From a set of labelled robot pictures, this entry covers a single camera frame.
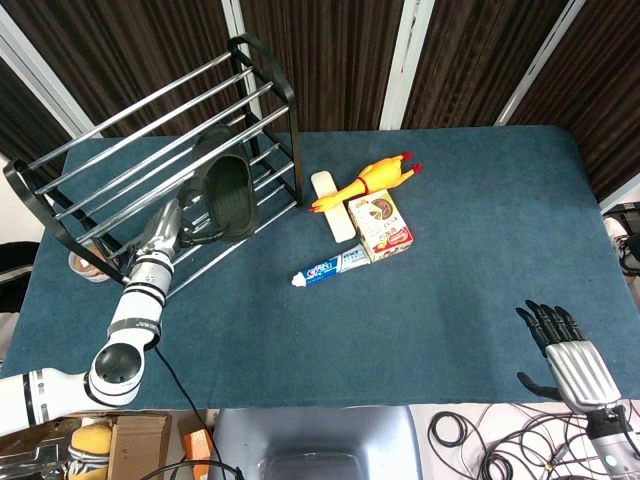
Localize white partition post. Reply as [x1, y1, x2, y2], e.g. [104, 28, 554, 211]
[378, 0, 435, 131]
[0, 9, 101, 140]
[221, 0, 266, 132]
[494, 0, 587, 127]

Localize black metal shoe rack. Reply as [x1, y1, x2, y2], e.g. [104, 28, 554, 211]
[2, 32, 304, 301]

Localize orange foam block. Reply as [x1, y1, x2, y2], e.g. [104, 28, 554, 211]
[182, 427, 214, 480]

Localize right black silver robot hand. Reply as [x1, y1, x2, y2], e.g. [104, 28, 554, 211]
[515, 299, 622, 414]

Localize black chair seat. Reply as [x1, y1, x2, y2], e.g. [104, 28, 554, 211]
[0, 242, 41, 314]

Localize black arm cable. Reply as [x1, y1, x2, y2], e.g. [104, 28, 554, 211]
[139, 344, 244, 480]

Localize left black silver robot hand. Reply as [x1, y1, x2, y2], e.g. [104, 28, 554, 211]
[135, 185, 224, 259]

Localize yellow rubber chicken toy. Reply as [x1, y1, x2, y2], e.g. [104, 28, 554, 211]
[308, 151, 424, 215]

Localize blue white toothpaste tube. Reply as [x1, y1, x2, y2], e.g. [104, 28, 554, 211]
[291, 244, 372, 288]

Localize black device with cables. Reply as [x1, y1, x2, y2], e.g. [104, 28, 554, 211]
[602, 199, 640, 276]

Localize black rubber slipper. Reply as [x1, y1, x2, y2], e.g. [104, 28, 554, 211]
[177, 124, 261, 246]

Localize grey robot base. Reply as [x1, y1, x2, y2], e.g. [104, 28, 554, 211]
[208, 405, 424, 480]

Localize yellow plush toy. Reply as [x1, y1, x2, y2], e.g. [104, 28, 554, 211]
[67, 422, 114, 480]

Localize snack box with cake print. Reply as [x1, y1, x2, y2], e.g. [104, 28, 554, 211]
[347, 188, 415, 263]

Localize beige flat wooden board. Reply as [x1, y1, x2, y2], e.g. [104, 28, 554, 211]
[309, 170, 357, 245]

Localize black tangled floor cables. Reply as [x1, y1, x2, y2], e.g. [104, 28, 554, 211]
[428, 402, 640, 480]

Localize blue felt table cover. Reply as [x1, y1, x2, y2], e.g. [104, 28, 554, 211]
[0, 124, 640, 414]

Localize brown cardboard box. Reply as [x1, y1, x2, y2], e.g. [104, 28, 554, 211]
[0, 410, 174, 480]

